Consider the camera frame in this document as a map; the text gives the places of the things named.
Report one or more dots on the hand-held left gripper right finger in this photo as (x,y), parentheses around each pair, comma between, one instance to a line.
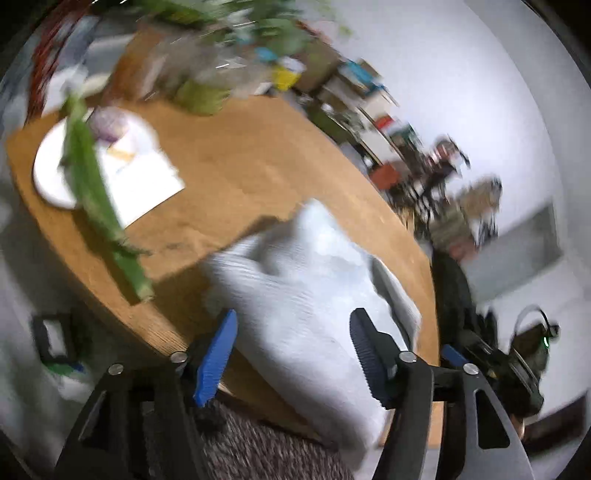
(367,360)

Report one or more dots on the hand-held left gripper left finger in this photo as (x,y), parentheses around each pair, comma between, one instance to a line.
(214,360)

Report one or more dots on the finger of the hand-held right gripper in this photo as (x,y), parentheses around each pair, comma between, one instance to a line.
(452,356)

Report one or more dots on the grey knit sweater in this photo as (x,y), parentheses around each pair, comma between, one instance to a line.
(304,295)

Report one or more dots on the black cloth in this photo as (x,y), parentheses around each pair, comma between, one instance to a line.
(450,290)

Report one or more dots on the person's patterned garment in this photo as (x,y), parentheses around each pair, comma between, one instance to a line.
(258,447)

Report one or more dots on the grey door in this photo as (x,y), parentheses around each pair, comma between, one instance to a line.
(512,249)

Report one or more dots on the beige tall object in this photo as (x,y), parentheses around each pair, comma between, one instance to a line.
(480,203)

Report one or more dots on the orange object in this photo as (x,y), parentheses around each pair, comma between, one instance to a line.
(384,177)

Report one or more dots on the white paper sheet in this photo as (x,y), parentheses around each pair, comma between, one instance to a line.
(143,184)

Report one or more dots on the long green leaf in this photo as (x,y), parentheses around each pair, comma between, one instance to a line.
(92,184)

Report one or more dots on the white plate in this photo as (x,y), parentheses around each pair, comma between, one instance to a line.
(48,170)

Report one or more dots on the purple round item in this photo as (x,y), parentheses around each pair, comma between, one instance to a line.
(108,124)

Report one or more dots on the teal packet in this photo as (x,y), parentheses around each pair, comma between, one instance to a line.
(362,74)

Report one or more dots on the yellow box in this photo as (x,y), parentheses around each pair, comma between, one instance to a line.
(287,77)

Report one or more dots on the green potted plant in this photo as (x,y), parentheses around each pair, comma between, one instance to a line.
(203,55)

